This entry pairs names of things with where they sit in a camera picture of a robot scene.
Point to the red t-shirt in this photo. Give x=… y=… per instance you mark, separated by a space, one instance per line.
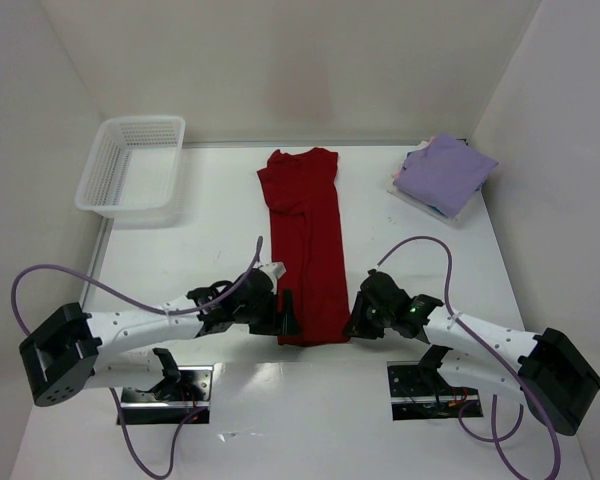
x=305 y=230

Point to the folded purple t-shirt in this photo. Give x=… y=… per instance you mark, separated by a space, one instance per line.
x=445 y=175

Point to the white plastic laundry basket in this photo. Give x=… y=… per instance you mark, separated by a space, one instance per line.
x=133 y=169

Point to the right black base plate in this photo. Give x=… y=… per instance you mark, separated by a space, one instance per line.
x=419 y=395

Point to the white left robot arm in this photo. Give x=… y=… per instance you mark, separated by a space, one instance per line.
x=73 y=349

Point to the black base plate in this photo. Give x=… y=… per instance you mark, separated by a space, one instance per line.
x=419 y=395
x=191 y=396

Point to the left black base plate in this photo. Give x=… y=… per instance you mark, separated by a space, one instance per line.
x=191 y=396

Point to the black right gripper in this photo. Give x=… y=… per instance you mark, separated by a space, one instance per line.
x=366 y=310

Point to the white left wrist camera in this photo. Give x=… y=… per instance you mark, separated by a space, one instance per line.
x=274 y=269

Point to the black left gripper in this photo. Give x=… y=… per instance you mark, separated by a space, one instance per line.
x=273 y=316

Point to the folded shirts under purple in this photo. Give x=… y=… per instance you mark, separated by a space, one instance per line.
x=430 y=205

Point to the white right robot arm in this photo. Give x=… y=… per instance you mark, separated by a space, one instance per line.
x=543 y=371

